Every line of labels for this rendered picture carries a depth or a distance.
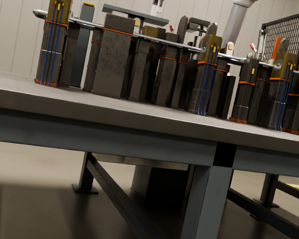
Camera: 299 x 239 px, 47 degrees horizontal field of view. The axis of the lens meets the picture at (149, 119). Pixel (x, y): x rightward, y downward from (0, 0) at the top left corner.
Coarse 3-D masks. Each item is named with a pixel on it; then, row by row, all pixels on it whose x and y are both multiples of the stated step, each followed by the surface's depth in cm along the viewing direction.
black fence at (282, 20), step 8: (296, 16) 258; (264, 24) 303; (272, 24) 291; (280, 24) 280; (272, 32) 290; (280, 32) 278; (272, 40) 286; (296, 64) 247; (232, 176) 314; (272, 176) 253; (264, 200) 255
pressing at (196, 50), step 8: (40, 16) 160; (80, 24) 161; (88, 24) 155; (96, 24) 148; (152, 40) 165; (160, 40) 154; (192, 48) 158; (200, 48) 160; (224, 56) 170; (232, 56) 162; (240, 64) 184; (264, 64) 163; (296, 72) 167
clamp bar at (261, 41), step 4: (260, 32) 190; (264, 32) 187; (268, 32) 188; (260, 36) 190; (264, 36) 191; (260, 40) 189; (264, 40) 190; (260, 44) 189; (264, 44) 190; (260, 48) 190; (256, 52) 190; (260, 52) 190
